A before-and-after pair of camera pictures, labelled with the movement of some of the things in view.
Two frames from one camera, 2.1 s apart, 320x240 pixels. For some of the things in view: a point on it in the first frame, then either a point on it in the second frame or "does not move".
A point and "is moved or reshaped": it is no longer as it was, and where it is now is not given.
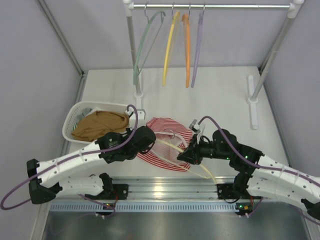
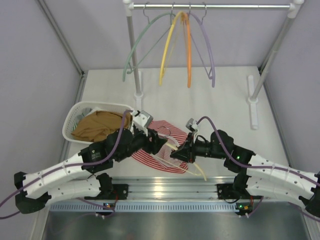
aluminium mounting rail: x=170 y=188 does not move
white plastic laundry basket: x=76 y=106 does not move
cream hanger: x=180 y=150 to x=176 y=148
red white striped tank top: x=171 y=138 is moved or reshaped
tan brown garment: x=100 y=122 does not move
